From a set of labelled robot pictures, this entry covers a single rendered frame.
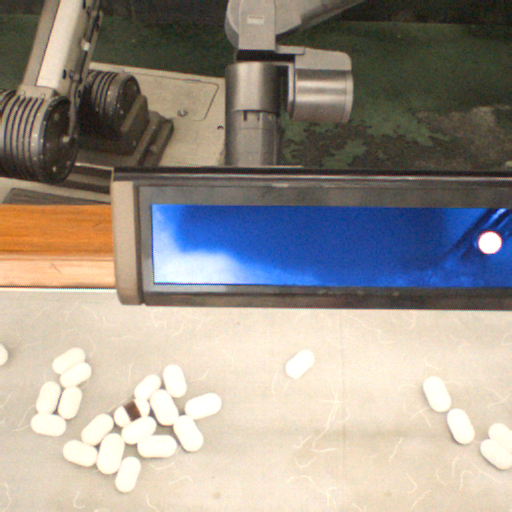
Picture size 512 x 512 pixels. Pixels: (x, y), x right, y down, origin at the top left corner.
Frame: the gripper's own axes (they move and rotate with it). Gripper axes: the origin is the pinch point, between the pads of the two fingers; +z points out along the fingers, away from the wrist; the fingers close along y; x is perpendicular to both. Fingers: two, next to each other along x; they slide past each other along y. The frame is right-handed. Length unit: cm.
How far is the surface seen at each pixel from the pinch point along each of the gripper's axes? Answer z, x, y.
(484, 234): -0.7, -32.6, 13.1
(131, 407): 14.4, -3.0, -11.6
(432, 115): -50, 150, 55
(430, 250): 0.2, -32.0, 10.4
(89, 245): -1.9, 9.8, -19.2
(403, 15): -96, 183, 52
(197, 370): 11.5, 2.2, -5.7
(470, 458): 19.0, -3.6, 21.0
